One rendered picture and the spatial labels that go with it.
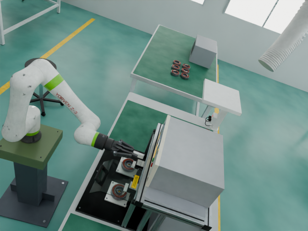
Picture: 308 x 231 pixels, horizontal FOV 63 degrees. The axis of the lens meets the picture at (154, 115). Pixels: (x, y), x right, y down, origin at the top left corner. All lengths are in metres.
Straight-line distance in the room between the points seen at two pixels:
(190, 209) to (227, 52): 5.03
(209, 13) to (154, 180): 4.85
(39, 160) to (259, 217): 2.47
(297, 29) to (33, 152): 2.15
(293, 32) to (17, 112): 2.03
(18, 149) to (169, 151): 1.04
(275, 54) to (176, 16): 3.93
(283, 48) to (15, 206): 2.62
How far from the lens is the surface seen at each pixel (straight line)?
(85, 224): 1.73
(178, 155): 1.42
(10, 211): 2.62
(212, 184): 1.40
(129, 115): 2.40
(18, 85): 1.44
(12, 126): 1.67
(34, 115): 1.81
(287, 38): 2.32
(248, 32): 6.06
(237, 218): 3.14
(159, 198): 1.47
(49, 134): 2.02
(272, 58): 2.27
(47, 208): 2.60
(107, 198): 1.78
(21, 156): 1.89
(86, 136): 1.50
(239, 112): 2.25
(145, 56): 3.46
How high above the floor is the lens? 2.32
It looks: 39 degrees down
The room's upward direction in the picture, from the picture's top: 21 degrees clockwise
